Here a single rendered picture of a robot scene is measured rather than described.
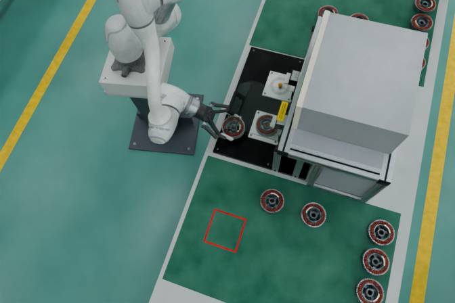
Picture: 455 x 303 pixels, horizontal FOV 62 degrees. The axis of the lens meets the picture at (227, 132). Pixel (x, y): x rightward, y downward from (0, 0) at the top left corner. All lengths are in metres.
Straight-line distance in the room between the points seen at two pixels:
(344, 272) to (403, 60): 0.92
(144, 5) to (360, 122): 0.84
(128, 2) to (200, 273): 1.17
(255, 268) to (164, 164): 1.22
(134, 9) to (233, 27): 1.90
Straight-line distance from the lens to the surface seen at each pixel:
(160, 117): 1.63
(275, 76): 2.05
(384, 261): 1.85
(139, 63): 2.06
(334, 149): 1.56
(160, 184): 2.72
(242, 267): 1.81
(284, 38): 2.22
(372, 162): 1.57
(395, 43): 1.59
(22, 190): 3.10
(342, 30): 1.57
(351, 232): 1.87
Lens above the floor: 2.56
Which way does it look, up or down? 68 degrees down
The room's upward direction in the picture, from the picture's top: 11 degrees counter-clockwise
